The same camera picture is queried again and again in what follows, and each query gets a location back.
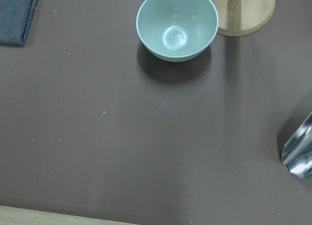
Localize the bamboo cutting board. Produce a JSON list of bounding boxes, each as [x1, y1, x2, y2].
[[0, 206, 129, 225]]

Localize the steel scoop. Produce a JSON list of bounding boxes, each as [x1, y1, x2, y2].
[[281, 113, 312, 181]]

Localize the grey folded cloth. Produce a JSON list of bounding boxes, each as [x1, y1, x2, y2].
[[0, 0, 38, 45]]

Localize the wooden cup tree stand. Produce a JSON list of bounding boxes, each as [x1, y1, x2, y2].
[[212, 0, 275, 37]]

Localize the light green bowl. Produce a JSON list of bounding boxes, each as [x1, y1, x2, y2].
[[136, 0, 219, 62]]

